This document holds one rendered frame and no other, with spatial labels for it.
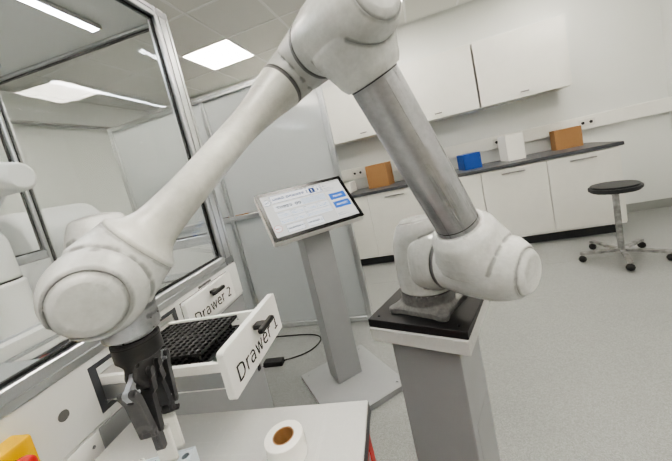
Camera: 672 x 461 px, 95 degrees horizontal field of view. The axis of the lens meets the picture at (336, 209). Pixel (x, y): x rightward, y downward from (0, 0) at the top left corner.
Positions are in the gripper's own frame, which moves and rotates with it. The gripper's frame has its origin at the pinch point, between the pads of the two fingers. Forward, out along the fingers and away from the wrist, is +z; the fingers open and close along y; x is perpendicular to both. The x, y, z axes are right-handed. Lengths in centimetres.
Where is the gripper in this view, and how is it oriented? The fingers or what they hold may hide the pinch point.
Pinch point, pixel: (168, 437)
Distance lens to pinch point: 75.2
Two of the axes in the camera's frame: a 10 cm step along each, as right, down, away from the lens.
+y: -0.9, -1.1, 9.9
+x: -9.7, 2.3, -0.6
